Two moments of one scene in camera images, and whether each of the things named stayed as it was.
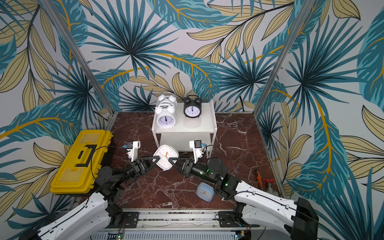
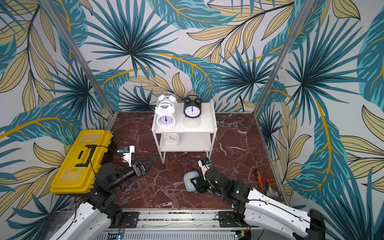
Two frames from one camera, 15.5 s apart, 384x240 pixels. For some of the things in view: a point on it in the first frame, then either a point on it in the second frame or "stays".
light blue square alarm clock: x=205 y=192 to x=188 y=185
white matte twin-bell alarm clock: x=165 y=116 stays
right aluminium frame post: x=306 y=8 stays
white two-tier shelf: x=203 y=128 stays
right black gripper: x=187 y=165 to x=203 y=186
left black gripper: x=139 y=168 stays
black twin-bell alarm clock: x=192 y=106 stays
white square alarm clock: x=165 y=152 to x=171 y=139
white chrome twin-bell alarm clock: x=163 y=99 stays
